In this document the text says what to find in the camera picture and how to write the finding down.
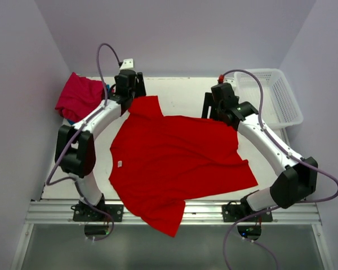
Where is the folded magenta t shirt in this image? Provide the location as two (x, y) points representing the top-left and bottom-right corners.
(55, 73), (104, 123)

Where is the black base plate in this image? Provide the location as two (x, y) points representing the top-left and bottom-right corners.
(221, 201), (273, 222)
(70, 202), (123, 222)

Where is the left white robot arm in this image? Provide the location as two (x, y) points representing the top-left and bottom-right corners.
(54, 69), (146, 206)

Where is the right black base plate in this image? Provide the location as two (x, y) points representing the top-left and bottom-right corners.
(221, 201), (273, 222)

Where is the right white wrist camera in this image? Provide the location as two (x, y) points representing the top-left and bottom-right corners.
(217, 74), (237, 91)

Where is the aluminium mounting rail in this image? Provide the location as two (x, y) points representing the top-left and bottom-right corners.
(25, 200), (322, 225)

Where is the folded teal t shirt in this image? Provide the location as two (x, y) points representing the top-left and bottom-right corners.
(66, 84), (113, 125)

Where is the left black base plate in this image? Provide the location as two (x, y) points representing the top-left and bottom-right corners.
(70, 202), (123, 222)

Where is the bright red t shirt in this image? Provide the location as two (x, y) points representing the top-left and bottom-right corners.
(109, 96), (257, 237)

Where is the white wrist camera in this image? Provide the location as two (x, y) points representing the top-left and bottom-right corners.
(119, 58), (135, 70)
(217, 74), (237, 91)

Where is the white plastic basket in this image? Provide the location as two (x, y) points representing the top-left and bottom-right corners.
(234, 69), (303, 129)

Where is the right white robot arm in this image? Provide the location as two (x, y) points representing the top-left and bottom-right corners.
(202, 83), (318, 215)

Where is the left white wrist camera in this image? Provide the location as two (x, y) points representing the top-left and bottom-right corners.
(119, 58), (135, 70)

